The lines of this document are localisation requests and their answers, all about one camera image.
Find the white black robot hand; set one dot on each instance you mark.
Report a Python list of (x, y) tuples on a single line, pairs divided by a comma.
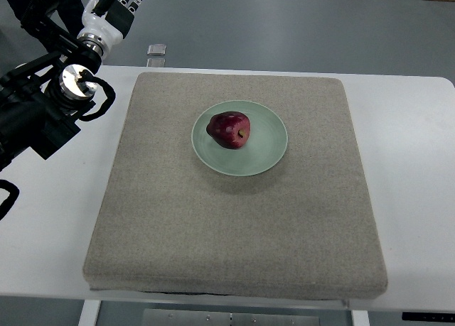
[(107, 22)]

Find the red apple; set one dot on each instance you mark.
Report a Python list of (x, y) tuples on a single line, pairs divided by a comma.
[(229, 129)]

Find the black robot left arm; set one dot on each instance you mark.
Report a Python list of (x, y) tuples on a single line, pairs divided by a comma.
[(42, 100)]

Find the upper metal floor plate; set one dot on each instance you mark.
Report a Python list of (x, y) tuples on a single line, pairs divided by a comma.
[(156, 50)]

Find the metal floor plate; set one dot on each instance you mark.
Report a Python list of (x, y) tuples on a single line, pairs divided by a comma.
[(156, 50), (156, 62)]

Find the lower metal floor plate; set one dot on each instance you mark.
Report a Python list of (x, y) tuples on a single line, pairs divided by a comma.
[(156, 62)]

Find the light green plate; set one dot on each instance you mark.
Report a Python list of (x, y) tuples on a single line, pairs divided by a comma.
[(264, 149)]

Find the bystander in dark trousers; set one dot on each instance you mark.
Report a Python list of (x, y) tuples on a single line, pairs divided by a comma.
[(69, 11)]

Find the beige fabric cushion mat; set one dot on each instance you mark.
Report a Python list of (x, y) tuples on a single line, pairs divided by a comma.
[(303, 229)]

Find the black table control panel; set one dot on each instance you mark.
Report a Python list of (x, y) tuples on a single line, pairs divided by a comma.
[(428, 317)]

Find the metal table base plate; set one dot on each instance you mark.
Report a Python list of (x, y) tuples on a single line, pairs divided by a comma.
[(187, 317)]

